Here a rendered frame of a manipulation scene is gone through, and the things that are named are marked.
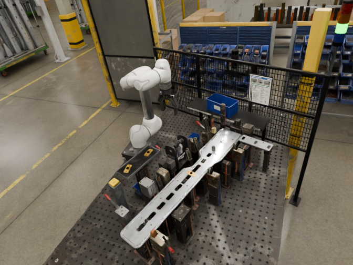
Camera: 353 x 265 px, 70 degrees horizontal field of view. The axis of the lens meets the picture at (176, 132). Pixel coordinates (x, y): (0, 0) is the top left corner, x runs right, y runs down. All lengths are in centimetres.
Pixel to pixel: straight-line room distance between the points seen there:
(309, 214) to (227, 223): 130
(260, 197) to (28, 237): 262
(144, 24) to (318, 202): 337
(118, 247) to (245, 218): 101
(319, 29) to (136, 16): 275
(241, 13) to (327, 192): 639
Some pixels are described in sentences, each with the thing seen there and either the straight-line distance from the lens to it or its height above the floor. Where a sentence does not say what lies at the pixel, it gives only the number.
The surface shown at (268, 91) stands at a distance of 252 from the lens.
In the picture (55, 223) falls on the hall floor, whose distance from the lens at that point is 350.
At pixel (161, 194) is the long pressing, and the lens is 196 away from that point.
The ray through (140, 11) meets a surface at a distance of 418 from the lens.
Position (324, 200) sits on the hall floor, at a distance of 339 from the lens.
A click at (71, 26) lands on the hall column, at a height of 75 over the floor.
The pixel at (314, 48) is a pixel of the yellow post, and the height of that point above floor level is 173.
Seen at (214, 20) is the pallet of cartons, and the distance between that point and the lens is 660.
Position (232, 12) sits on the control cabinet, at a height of 63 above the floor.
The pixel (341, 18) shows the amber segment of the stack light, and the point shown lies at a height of 197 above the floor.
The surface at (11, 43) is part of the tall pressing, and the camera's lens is 962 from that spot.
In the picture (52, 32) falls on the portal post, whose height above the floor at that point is 84.
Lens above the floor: 249
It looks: 37 degrees down
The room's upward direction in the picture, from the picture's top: 8 degrees counter-clockwise
